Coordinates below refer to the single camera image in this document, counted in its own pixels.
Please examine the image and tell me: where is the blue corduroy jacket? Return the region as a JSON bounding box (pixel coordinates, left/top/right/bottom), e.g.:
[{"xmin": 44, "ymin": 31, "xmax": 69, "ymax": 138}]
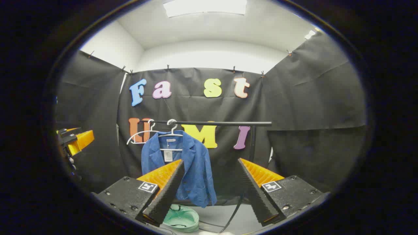
[{"xmin": 141, "ymin": 131, "xmax": 217, "ymax": 208}]

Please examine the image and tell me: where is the black clothes rack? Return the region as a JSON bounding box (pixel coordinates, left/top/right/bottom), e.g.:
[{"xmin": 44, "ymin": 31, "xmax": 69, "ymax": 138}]
[{"xmin": 141, "ymin": 119, "xmax": 272, "ymax": 233}]

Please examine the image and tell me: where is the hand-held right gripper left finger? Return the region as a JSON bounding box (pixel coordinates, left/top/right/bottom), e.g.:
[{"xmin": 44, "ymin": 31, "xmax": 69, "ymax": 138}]
[{"xmin": 92, "ymin": 159, "xmax": 185, "ymax": 227}]

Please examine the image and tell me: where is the empty white hanger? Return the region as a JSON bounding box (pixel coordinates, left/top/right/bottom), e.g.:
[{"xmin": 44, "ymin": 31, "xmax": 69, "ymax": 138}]
[{"xmin": 127, "ymin": 119, "xmax": 160, "ymax": 145}]

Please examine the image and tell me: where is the green mesh laundry hamper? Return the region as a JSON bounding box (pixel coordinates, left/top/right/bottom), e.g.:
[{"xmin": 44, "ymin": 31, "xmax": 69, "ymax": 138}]
[{"xmin": 162, "ymin": 204, "xmax": 200, "ymax": 233}]

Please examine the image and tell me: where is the white hanger with jacket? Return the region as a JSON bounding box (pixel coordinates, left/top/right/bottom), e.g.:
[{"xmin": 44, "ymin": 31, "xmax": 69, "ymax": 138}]
[{"xmin": 159, "ymin": 119, "xmax": 184, "ymax": 151}]

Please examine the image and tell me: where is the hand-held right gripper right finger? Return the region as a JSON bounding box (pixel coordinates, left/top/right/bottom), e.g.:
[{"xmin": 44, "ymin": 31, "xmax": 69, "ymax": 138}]
[{"xmin": 237, "ymin": 158, "xmax": 330, "ymax": 227}]

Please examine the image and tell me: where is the large ceiling light panel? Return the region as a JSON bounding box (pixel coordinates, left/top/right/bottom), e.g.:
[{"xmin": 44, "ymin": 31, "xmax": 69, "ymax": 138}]
[{"xmin": 163, "ymin": 0, "xmax": 248, "ymax": 18}]

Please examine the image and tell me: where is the black backdrop cloth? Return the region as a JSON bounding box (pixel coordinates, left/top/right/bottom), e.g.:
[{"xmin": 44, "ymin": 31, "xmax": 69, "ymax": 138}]
[{"xmin": 56, "ymin": 31, "xmax": 367, "ymax": 206}]

